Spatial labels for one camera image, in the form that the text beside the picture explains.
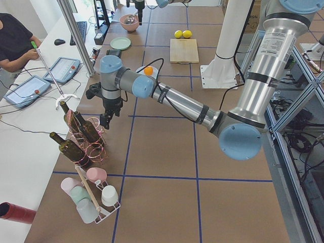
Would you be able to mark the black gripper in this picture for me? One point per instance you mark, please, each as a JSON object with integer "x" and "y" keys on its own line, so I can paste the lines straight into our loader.
{"x": 139, "y": 7}
{"x": 111, "y": 104}

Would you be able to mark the orange mandarin fruit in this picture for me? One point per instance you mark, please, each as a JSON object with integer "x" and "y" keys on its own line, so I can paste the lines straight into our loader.
{"x": 148, "y": 70}

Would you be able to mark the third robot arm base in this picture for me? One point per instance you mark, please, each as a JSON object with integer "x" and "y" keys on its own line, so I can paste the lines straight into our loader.
{"x": 314, "y": 51}

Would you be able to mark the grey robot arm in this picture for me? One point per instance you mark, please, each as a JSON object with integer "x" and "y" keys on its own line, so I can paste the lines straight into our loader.
{"x": 164, "y": 3}
{"x": 206, "y": 19}

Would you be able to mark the light green plate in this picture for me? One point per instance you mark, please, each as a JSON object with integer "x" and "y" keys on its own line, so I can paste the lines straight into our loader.
{"x": 120, "y": 43}

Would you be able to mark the metal scoop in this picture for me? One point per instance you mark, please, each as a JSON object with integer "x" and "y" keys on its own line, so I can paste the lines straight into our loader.
{"x": 131, "y": 18}

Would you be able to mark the pink bowl of ice cubes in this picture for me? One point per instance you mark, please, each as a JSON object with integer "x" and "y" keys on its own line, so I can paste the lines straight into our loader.
{"x": 129, "y": 27}

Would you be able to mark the upper black bottle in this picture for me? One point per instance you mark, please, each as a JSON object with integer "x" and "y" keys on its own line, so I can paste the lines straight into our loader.
{"x": 88, "y": 130}

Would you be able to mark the black bottle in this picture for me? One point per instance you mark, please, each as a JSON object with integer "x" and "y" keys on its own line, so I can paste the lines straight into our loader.
{"x": 72, "y": 151}
{"x": 88, "y": 130}

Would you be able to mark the lower yellow lemon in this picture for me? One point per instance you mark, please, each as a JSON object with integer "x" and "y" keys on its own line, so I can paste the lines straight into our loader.
{"x": 178, "y": 34}

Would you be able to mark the yellow lemon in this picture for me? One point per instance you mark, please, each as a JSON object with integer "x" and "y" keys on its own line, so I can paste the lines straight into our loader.
{"x": 187, "y": 34}
{"x": 178, "y": 34}

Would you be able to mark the upper yellow lemon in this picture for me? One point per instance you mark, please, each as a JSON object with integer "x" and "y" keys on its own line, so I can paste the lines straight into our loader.
{"x": 187, "y": 34}

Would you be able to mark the lower black bottle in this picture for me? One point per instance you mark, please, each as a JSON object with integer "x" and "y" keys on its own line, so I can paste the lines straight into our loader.
{"x": 72, "y": 151}

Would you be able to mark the wooden cutting board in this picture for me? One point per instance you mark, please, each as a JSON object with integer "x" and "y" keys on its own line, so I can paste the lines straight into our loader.
{"x": 183, "y": 51}

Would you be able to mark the far teach pendant tablet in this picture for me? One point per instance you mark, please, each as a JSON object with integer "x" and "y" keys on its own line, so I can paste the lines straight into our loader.
{"x": 64, "y": 69}

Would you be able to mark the teach pendant tablet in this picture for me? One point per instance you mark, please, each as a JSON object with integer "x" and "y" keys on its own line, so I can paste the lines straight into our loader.
{"x": 27, "y": 92}
{"x": 64, "y": 69}

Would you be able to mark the light pink cup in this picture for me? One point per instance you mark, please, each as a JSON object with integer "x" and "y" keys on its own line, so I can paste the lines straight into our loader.
{"x": 69, "y": 183}

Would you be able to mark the white cup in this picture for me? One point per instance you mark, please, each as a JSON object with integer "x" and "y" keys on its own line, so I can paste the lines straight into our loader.
{"x": 109, "y": 196}

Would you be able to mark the near teach pendant tablet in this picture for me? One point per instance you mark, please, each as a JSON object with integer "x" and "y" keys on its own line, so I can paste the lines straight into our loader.
{"x": 27, "y": 92}

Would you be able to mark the green cup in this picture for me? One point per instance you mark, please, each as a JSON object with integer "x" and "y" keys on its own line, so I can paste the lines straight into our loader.
{"x": 78, "y": 193}

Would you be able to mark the black computer mouse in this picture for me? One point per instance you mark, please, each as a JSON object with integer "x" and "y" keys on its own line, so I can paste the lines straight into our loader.
{"x": 59, "y": 41}

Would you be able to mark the pale grey cup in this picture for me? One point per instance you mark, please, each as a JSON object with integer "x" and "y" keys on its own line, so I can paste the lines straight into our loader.
{"x": 87, "y": 211}

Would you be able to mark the long grabber stick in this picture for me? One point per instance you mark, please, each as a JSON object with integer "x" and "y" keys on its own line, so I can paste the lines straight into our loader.
{"x": 63, "y": 97}

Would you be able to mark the seated person black shirt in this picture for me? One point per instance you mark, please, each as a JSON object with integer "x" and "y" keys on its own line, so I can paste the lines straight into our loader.
{"x": 16, "y": 44}

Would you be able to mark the red cylinder bottle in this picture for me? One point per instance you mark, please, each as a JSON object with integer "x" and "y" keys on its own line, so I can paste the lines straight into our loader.
{"x": 17, "y": 213}

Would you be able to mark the copper wire rack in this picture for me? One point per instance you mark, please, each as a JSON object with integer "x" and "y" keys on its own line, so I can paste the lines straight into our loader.
{"x": 96, "y": 154}

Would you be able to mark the aluminium frame post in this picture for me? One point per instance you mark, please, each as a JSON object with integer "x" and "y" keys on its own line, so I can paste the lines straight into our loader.
{"x": 70, "y": 20}

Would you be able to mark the white tray frame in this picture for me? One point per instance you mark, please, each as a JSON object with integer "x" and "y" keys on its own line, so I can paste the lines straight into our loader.
{"x": 105, "y": 210}

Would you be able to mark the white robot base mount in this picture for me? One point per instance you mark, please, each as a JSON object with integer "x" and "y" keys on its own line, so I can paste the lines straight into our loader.
{"x": 220, "y": 73}

